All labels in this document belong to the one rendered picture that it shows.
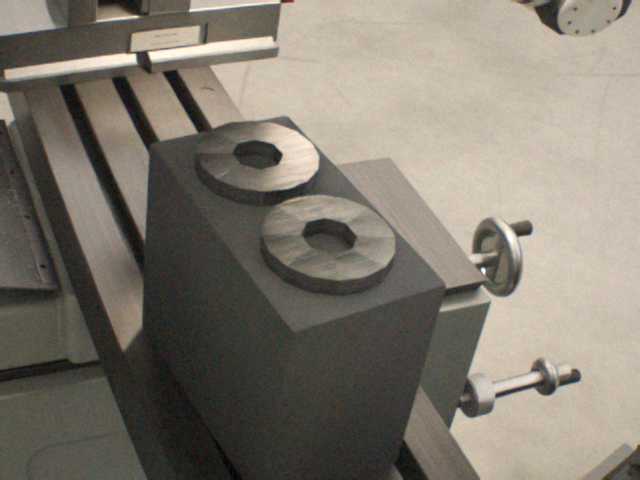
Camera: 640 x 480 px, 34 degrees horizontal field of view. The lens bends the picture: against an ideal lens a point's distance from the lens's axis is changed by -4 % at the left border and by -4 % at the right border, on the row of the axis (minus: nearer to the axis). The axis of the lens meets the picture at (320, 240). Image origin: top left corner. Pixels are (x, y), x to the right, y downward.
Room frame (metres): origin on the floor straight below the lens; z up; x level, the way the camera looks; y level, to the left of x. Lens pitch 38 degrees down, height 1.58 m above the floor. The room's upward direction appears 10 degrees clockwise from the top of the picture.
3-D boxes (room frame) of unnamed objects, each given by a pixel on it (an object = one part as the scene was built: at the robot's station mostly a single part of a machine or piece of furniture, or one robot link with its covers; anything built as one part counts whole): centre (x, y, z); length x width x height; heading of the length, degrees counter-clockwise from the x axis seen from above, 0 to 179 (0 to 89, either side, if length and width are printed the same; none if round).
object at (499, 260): (1.22, -0.22, 0.64); 0.16 x 0.12 x 0.12; 120
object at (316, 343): (0.61, 0.02, 1.04); 0.22 x 0.12 x 0.20; 37
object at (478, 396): (1.11, -0.32, 0.52); 0.22 x 0.06 x 0.06; 120
